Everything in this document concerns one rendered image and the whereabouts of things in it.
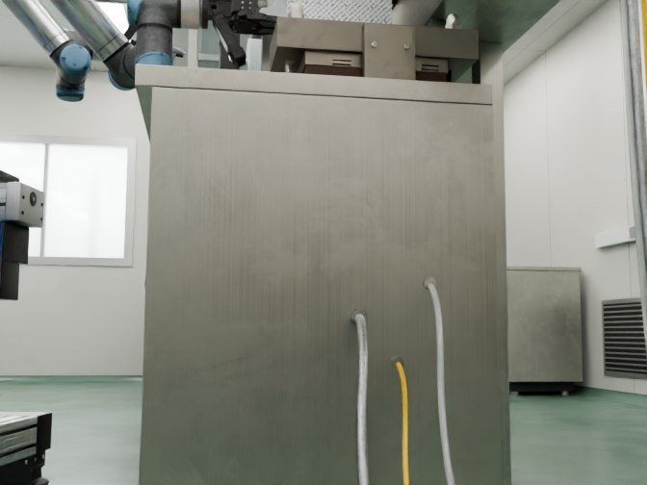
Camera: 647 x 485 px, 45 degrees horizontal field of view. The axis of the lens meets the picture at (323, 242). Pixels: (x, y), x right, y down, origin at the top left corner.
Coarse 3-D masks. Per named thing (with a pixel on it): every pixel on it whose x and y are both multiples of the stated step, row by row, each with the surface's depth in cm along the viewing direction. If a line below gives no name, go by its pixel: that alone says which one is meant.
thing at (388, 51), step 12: (372, 24) 151; (372, 36) 150; (384, 36) 151; (396, 36) 151; (408, 36) 152; (372, 48) 150; (384, 48) 150; (396, 48) 151; (408, 48) 151; (372, 60) 150; (384, 60) 150; (396, 60) 151; (408, 60) 151; (372, 72) 150; (384, 72) 150; (396, 72) 150; (408, 72) 151
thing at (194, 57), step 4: (192, 32) 272; (196, 32) 272; (192, 36) 272; (196, 36) 272; (192, 40) 271; (196, 40) 272; (192, 44) 271; (196, 44) 272; (192, 48) 271; (196, 48) 271; (188, 52) 271; (192, 52) 271; (196, 52) 271; (188, 56) 271; (192, 56) 271; (196, 56) 271; (200, 56) 331; (188, 60) 271; (192, 60) 271; (196, 60) 273; (200, 60) 331; (188, 64) 270; (192, 64) 270; (196, 64) 330
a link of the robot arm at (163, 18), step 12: (132, 0) 162; (144, 0) 163; (156, 0) 163; (168, 0) 163; (180, 0) 164; (132, 12) 163; (144, 12) 163; (156, 12) 163; (168, 12) 164; (180, 12) 164; (132, 24) 166; (168, 24) 164; (180, 24) 166
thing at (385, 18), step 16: (288, 0) 171; (304, 0) 172; (320, 0) 172; (336, 0) 173; (352, 0) 174; (368, 0) 174; (384, 0) 175; (304, 16) 171; (320, 16) 172; (336, 16) 173; (352, 16) 173; (368, 16) 174; (384, 16) 174
